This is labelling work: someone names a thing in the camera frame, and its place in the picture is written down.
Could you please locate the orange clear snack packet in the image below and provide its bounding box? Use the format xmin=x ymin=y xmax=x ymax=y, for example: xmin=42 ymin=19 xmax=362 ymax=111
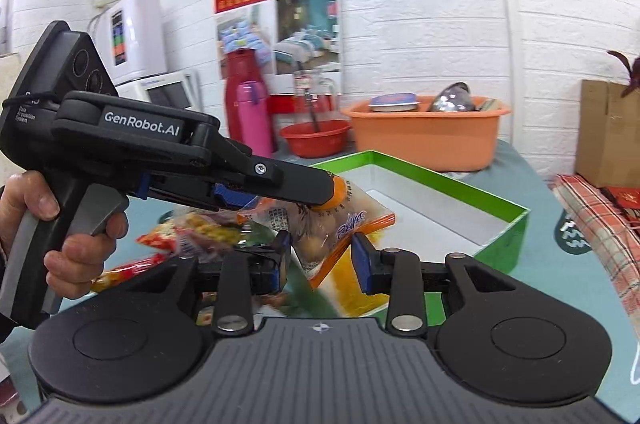
xmin=237 ymin=176 xmax=397 ymax=291

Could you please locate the blue lidded container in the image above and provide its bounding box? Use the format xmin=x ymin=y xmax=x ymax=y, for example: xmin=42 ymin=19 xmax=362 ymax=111
xmin=369 ymin=92 xmax=420 ymax=113

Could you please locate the red paper sign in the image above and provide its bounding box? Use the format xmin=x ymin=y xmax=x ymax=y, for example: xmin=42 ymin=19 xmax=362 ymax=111
xmin=270 ymin=92 xmax=346 ymax=121

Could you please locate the bedding wall poster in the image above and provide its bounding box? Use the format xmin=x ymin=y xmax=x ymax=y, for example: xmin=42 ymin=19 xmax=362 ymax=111
xmin=215 ymin=0 xmax=344 ymax=95

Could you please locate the clear packet of yellow snacks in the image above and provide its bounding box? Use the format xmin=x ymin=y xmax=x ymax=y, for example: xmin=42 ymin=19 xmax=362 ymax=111
xmin=172 ymin=210 xmax=257 ymax=255

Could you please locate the metal bowl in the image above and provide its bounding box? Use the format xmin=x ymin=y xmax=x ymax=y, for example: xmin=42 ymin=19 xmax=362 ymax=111
xmin=427 ymin=82 xmax=475 ymax=113

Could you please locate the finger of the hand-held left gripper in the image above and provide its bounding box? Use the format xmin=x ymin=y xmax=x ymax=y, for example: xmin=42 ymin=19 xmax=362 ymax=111
xmin=192 ymin=123 xmax=338 ymax=208
xmin=147 ymin=176 xmax=266 ymax=212

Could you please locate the red plastic basin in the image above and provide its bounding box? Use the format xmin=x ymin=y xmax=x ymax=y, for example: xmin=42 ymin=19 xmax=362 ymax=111
xmin=279 ymin=119 xmax=353 ymax=159

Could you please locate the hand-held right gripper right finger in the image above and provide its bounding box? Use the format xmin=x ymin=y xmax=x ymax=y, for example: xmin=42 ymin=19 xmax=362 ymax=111
xmin=350 ymin=234 xmax=519 ymax=340

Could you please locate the white wall pipe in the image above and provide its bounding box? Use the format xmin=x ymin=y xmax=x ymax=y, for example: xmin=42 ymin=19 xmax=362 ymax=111
xmin=481 ymin=0 xmax=519 ymax=143

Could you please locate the dark red plant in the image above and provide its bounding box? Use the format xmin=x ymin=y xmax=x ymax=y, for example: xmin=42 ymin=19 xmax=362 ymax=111
xmin=606 ymin=50 xmax=640 ymax=99

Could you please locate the glass jar with utensil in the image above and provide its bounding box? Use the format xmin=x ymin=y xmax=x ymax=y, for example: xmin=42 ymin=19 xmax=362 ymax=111
xmin=293 ymin=70 xmax=337 ymax=128

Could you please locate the person's left hand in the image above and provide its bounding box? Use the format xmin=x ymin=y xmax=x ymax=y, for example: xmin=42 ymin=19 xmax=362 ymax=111
xmin=0 ymin=170 xmax=129 ymax=301

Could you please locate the green cardboard box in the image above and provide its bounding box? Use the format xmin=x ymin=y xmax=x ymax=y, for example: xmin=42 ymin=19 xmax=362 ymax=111
xmin=307 ymin=149 xmax=531 ymax=326

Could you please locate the pink bottle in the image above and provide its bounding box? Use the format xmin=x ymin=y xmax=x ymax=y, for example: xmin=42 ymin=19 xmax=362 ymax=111
xmin=235 ymin=82 xmax=275 ymax=159

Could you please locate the red flat box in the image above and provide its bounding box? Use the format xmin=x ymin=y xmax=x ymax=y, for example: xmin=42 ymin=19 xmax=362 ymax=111
xmin=600 ymin=186 xmax=640 ymax=219

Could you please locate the small red yellow snack packet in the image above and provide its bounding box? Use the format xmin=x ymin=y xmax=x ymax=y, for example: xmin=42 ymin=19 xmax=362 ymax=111
xmin=134 ymin=223 xmax=182 ymax=255

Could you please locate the white monitor device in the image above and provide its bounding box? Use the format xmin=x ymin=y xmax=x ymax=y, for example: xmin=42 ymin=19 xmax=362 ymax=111
xmin=116 ymin=70 xmax=199 ymax=113

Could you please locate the brown cardboard box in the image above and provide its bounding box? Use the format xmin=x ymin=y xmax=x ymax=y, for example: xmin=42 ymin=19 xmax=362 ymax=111
xmin=575 ymin=78 xmax=640 ymax=191

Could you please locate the white water purifier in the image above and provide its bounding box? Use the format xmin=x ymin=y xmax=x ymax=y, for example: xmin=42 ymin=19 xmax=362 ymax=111
xmin=94 ymin=0 xmax=168 ymax=87

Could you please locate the red thermos jug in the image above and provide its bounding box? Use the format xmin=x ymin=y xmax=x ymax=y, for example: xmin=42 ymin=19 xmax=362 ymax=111
xmin=224 ymin=48 xmax=268 ymax=151

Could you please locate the plaid cloth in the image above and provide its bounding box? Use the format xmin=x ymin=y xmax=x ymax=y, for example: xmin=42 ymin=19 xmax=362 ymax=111
xmin=552 ymin=174 xmax=640 ymax=336

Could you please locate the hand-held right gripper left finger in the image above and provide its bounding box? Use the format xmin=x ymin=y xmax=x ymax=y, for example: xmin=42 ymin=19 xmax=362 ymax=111
xmin=129 ymin=232 xmax=293 ymax=338

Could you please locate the orange plastic basin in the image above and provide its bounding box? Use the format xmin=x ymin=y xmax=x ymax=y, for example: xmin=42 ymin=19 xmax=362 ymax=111
xmin=341 ymin=95 xmax=512 ymax=173

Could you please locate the teal tablecloth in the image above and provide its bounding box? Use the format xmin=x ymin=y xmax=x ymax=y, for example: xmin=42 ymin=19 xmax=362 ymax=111
xmin=0 ymin=138 xmax=640 ymax=424

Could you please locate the long red yellow snack packet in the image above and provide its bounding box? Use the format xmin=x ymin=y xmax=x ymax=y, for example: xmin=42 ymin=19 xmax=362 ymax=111
xmin=90 ymin=253 xmax=167 ymax=295

